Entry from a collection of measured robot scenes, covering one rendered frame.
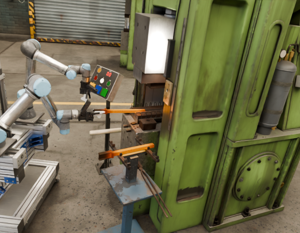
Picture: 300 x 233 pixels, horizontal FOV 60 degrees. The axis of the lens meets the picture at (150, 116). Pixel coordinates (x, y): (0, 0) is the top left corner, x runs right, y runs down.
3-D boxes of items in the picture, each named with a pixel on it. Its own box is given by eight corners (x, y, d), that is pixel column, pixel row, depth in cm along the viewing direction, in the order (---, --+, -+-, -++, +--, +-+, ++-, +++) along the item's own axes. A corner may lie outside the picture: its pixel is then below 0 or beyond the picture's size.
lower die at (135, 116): (137, 124, 220) (138, 114, 216) (129, 113, 236) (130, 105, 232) (181, 119, 236) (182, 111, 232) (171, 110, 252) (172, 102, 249)
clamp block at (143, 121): (142, 131, 210) (143, 123, 207) (138, 125, 217) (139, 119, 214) (156, 129, 214) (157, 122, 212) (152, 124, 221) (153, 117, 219)
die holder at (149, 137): (132, 178, 224) (136, 133, 205) (119, 154, 256) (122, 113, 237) (188, 168, 246) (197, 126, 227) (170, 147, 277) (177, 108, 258)
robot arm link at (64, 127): (65, 128, 213) (65, 115, 209) (71, 134, 206) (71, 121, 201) (56, 130, 209) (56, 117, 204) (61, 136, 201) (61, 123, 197)
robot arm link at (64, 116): (56, 118, 203) (56, 108, 199) (71, 118, 207) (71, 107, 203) (57, 123, 196) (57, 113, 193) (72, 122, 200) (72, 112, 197)
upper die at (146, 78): (141, 83, 205) (141, 71, 201) (132, 76, 221) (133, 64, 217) (187, 82, 221) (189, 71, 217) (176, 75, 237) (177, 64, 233)
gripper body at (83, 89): (81, 91, 246) (81, 79, 241) (91, 92, 246) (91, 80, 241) (79, 94, 239) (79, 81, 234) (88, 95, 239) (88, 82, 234)
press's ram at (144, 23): (148, 77, 190) (154, 18, 173) (131, 63, 221) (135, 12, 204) (198, 76, 206) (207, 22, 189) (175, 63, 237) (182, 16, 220)
